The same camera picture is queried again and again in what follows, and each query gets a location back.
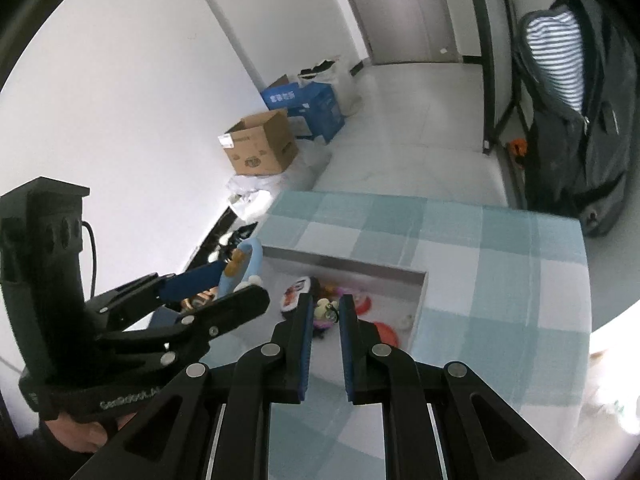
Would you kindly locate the small orange object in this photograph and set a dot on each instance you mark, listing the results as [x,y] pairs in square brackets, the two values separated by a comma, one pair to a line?
[516,146]

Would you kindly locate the green checked tablecloth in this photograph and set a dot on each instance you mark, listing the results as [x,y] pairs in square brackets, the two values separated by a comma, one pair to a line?
[500,280]

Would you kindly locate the striped shirt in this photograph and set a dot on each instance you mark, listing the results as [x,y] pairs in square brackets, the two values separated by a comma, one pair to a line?
[555,55]

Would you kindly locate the blue open cardboard box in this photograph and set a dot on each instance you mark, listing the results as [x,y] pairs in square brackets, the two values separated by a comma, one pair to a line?
[280,95]

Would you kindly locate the crumpled white plastic bag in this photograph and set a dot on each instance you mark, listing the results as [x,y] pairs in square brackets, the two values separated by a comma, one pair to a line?
[252,195]

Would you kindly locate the person's left forearm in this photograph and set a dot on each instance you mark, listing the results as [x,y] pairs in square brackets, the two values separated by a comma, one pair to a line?
[30,455]

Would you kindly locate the brown cardboard box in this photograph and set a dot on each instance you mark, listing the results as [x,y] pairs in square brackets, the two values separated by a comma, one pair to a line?
[260,147]

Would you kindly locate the black metal pole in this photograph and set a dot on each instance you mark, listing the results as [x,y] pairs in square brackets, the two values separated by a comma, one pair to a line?
[487,60]

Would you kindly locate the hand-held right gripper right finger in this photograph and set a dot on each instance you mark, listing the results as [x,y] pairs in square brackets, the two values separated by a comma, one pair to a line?
[345,355]

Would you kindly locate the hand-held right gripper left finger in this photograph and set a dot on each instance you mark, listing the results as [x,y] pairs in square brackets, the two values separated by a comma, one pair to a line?
[306,355]

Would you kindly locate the red and white charm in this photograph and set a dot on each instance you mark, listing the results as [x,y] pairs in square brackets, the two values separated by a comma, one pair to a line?
[295,292]

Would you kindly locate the grey door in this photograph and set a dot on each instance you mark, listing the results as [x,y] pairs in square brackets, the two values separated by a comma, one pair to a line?
[400,10]

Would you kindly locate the grey cardboard box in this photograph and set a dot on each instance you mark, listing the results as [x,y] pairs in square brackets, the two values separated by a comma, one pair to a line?
[350,264]

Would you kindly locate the golden brown figure charm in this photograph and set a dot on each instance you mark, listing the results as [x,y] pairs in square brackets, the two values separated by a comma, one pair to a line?
[236,262]

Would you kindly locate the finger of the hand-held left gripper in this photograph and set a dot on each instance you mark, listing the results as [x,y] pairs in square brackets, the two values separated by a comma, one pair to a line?
[235,307]
[192,280]

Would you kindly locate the black backpack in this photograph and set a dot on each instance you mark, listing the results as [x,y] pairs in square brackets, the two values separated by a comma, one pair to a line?
[595,160]

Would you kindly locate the blue printed cardboard box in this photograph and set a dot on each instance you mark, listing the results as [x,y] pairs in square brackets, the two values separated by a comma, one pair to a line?
[320,110]

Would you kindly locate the yellow and black charm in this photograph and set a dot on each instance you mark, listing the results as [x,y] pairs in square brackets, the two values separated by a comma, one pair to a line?
[326,310]

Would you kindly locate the person's left hand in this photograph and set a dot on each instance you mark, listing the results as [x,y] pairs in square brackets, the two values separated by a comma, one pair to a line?
[85,435]

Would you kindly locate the red and white disc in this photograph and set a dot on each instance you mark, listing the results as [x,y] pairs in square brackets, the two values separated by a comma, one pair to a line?
[362,304]

